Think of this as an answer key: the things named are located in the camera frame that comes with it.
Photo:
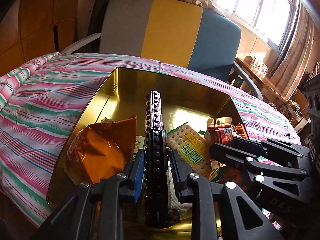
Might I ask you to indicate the orange plastic rack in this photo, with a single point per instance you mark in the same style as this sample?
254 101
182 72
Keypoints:
240 131

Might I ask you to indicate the brown white striped sock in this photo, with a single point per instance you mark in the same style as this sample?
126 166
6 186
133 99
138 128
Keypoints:
177 212

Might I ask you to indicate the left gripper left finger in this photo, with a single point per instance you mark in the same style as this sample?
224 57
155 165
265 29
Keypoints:
124 187

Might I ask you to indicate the glass cups on tray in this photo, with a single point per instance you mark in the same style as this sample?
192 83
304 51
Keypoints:
256 64

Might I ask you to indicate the striped tablecloth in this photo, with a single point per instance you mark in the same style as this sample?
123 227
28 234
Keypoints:
43 98

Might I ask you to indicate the wooden side table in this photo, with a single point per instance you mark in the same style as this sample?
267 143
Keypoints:
294 109

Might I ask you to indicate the green yellow cracker pack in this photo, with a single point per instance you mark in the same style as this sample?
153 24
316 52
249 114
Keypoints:
192 148

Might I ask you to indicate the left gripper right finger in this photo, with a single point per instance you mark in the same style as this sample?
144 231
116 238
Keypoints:
190 187

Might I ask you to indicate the window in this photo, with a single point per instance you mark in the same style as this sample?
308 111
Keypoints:
271 18

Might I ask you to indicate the small red snack packet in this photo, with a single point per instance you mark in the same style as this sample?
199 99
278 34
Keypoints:
219 130

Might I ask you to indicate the cracker pack barcode side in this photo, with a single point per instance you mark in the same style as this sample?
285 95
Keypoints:
224 173

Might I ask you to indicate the maroon gold gift box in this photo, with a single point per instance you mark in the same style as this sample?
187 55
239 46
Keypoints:
133 204

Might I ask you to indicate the green white small carton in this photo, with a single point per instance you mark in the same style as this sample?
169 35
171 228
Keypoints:
139 144

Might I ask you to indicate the orange chip bag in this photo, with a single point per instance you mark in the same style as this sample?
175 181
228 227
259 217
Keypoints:
101 150

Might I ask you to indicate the wooden cabinet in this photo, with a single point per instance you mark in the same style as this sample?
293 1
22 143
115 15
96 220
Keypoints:
33 28

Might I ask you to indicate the grey yellow blue chair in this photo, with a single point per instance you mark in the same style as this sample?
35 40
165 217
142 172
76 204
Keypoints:
168 31

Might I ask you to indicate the black toy brick block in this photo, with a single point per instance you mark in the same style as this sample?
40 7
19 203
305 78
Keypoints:
156 161

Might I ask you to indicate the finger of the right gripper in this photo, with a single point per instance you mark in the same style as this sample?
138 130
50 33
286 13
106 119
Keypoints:
270 148
232 153

